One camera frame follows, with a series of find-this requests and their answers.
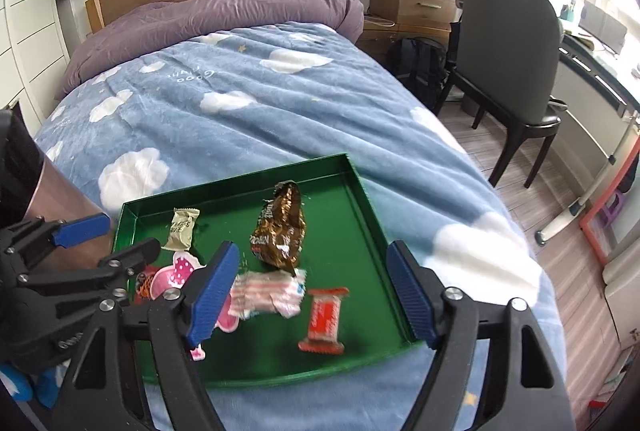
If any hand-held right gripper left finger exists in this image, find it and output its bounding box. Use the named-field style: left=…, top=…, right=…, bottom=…
left=52, top=241, right=242, bottom=431

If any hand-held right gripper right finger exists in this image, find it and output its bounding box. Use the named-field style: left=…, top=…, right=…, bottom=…
left=386, top=240, right=576, bottom=431

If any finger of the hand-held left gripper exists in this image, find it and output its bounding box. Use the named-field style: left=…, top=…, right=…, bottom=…
left=0, top=213, right=112, bottom=262
left=17, top=238, right=162, bottom=307

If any pink cartoon snack packet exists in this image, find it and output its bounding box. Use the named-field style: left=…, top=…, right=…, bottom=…
left=149, top=251, right=241, bottom=363

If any pink white striped snack packet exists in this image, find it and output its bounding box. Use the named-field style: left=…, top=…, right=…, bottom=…
left=229, top=268, right=307, bottom=319

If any small beige candy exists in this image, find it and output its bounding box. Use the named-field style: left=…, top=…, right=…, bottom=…
left=164, top=207, right=201, bottom=252

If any red white candy bar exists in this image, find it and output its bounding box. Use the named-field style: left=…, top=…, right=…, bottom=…
left=298, top=288, right=349, bottom=354

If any shiny brown snack packet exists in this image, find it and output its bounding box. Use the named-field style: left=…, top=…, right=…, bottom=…
left=250, top=181, right=308, bottom=272

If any green tray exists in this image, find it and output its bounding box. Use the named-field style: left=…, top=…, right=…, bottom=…
left=112, top=153, right=425, bottom=389

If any dark red snack packet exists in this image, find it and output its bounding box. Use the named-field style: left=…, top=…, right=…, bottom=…
left=134, top=265, right=161, bottom=302

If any blue white cloth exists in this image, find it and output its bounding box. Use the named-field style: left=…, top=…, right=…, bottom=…
left=0, top=358, right=63, bottom=409

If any blue cloud print blanket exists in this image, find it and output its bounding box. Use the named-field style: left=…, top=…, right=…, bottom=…
left=35, top=23, right=568, bottom=431

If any pink framed mirror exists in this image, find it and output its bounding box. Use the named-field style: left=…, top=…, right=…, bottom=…
left=580, top=151, right=640, bottom=267

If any white wardrobe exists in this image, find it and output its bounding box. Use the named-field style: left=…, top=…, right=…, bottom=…
left=0, top=0, right=71, bottom=126

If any black backpack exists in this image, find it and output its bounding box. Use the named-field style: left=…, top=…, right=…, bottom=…
left=387, top=37, right=448, bottom=112

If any low wooden nightstand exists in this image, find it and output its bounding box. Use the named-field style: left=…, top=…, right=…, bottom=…
left=356, top=15, right=451, bottom=56

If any purple pillow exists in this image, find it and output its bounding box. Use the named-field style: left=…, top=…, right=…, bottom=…
left=55, top=0, right=366, bottom=99

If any grey chair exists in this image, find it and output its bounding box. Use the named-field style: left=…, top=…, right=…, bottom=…
left=435, top=0, right=568, bottom=189

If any white desk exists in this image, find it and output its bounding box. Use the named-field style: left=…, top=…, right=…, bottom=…
left=535, top=26, right=640, bottom=248

